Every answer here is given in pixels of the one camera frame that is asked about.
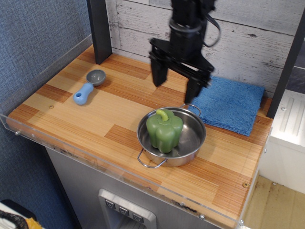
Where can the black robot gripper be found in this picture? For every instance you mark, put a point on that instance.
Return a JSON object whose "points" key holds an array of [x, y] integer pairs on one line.
{"points": [[182, 54]]}

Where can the blue towel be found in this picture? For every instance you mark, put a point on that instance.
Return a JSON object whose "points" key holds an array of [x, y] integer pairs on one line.
{"points": [[229, 104]]}

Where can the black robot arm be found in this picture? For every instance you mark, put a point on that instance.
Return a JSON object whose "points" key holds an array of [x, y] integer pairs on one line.
{"points": [[192, 12]]}

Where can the blue and grey spoon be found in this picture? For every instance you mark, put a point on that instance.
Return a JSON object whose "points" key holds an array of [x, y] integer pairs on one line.
{"points": [[94, 78]]}

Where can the green toy bell pepper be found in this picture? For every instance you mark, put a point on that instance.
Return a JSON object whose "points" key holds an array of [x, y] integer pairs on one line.
{"points": [[164, 129]]}

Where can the stainless steel pot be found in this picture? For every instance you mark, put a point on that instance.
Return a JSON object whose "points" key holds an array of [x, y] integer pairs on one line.
{"points": [[191, 139]]}

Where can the white ridged appliance top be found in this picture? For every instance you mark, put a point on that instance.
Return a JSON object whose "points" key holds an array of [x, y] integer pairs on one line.
{"points": [[289, 121]]}

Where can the clear acrylic table guard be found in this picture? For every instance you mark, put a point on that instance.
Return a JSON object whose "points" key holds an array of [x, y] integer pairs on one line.
{"points": [[103, 133]]}

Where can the silver dispenser button panel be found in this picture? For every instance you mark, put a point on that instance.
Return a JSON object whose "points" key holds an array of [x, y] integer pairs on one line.
{"points": [[120, 213]]}

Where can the yellow and black object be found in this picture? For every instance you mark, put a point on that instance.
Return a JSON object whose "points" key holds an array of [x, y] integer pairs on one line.
{"points": [[14, 221]]}

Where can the dark left vertical post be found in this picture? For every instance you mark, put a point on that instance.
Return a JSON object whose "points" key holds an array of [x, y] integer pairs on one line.
{"points": [[100, 31]]}

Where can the dark vertical post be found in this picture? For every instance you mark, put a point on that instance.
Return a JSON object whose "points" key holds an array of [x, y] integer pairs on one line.
{"points": [[100, 31], [288, 67]]}

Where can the dark right vertical post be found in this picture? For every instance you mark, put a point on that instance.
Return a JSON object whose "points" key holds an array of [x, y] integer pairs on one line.
{"points": [[288, 67]]}

